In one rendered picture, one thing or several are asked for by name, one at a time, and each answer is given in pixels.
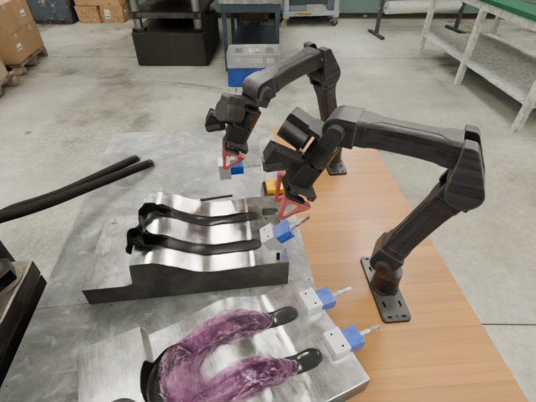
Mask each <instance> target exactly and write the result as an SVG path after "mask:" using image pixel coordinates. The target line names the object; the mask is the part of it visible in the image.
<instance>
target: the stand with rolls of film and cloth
mask: <svg viewBox="0 0 536 402"><path fill-rule="evenodd" d="M430 2H431V0H406V1H387V2H386V3H385V4H384V0H380V5H379V10H378V15H377V20H376V27H375V31H374V30H372V29H368V32H370V33H371V34H372V35H374V36H375V37H378V38H379V39H380V40H384V36H382V35H381V34H379V28H380V20H381V16H382V12H383V9H384V13H385V14H410V13H427V12H428V8H429V6H430ZM465 5H466V3H465V2H461V1H459V0H437V3H436V6H435V11H434V12H444V11H458V10H459V13H458V16H457V19H456V21H455V25H454V27H453V26H450V25H445V28H447V29H450V30H452V31H455V32H456V33H458V34H465V33H466V32H464V31H462V30H459V29H458V27H459V23H460V20H461V17H462V15H463V11H464V8H465Z"/></svg>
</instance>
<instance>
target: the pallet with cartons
mask: <svg viewBox="0 0 536 402"><path fill-rule="evenodd" d="M47 56H48V53H47V51H46V48H45V46H44V42H43V40H42V38H41V35H40V32H39V30H38V27H37V24H36V22H35V21H34V19H33V17H32V14H31V13H30V9H29V7H28V5H27V2H26V0H0V58H1V59H2V62H3V64H4V66H5V67H6V68H8V67H9V68H10V69H11V71H13V72H14V75H15V76H25V75H26V74H27V69H26V68H25V67H30V66H37V65H38V64H39V63H40V62H39V61H37V58H38V57H47Z"/></svg>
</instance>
